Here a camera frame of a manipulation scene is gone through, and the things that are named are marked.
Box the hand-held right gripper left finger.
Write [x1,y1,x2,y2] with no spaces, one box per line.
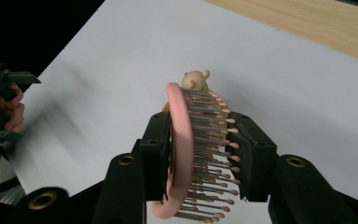
[139,110,172,202]

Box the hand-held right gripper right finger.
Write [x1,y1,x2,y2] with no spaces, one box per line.
[225,111,278,203]

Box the pink hairbrush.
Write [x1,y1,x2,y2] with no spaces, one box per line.
[151,81,242,224]

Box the white board sheet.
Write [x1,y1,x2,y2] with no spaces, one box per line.
[7,0,358,224]

